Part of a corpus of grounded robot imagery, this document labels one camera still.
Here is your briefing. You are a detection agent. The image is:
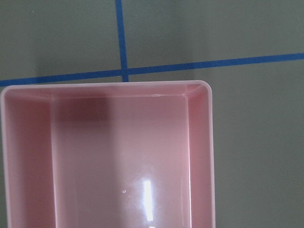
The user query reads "pink plastic bin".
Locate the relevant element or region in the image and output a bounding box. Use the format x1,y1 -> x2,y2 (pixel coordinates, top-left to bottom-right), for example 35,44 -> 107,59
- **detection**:
0,80 -> 216,228

